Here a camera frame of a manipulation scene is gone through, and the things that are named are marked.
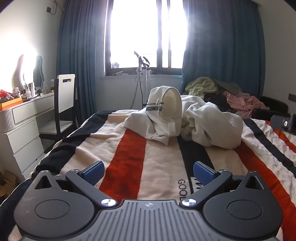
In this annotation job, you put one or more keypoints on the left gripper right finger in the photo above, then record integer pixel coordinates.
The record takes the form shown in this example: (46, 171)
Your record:
(214, 183)

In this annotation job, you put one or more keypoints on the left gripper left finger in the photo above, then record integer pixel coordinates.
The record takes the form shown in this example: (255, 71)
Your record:
(83, 182)

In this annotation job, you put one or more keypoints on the white zip hoodie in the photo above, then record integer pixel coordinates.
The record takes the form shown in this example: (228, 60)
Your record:
(169, 114)

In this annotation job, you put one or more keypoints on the dark clothes pile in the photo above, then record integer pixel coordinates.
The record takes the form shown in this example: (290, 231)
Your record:
(218, 98)

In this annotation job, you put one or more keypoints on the black headboard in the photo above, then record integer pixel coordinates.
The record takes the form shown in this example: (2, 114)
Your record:
(276, 107)

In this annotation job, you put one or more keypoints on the pink garment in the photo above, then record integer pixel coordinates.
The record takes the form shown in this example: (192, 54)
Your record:
(244, 104)

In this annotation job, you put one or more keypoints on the striped bed blanket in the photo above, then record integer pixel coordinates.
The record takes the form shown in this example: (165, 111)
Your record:
(136, 168)

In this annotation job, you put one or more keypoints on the white black chair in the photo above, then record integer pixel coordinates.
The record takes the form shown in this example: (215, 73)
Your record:
(64, 99)

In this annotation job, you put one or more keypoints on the white dresser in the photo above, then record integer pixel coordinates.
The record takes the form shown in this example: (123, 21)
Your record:
(21, 146)

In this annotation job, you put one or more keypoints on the yellow-green knit cloth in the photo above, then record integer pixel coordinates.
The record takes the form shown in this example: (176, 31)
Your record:
(201, 86)

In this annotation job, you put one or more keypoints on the blue curtain right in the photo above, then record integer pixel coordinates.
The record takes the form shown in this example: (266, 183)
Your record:
(225, 42)

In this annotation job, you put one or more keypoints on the blue curtain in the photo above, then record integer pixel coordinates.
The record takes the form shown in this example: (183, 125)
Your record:
(225, 42)
(80, 50)

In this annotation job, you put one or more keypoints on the orange tray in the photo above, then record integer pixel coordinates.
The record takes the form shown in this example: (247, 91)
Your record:
(11, 103)

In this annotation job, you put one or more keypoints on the wavy vanity mirror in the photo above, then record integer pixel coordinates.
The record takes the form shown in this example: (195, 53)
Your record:
(29, 70)

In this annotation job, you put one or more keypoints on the garment steamer stand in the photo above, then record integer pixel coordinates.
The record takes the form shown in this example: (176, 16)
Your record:
(143, 80)

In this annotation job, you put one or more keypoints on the blue curtain left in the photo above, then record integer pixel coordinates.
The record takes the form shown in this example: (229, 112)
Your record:
(80, 50)

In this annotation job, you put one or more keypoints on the wall switch plate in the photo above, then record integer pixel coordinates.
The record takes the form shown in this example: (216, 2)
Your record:
(292, 97)

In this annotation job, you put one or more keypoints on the window frame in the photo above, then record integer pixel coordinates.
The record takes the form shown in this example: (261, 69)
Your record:
(154, 30)

